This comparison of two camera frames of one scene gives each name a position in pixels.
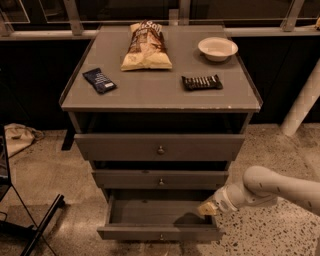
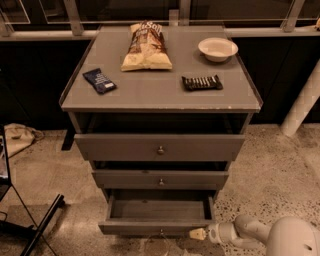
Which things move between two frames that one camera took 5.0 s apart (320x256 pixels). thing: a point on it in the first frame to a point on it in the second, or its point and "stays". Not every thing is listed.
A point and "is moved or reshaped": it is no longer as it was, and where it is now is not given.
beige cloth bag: [19, 136] stays
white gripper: [222, 200] to [214, 232]
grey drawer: [158, 219] is moved or reshaped
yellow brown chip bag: [147, 48] stays
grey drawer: [161, 179] stays
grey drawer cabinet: [159, 112] stays
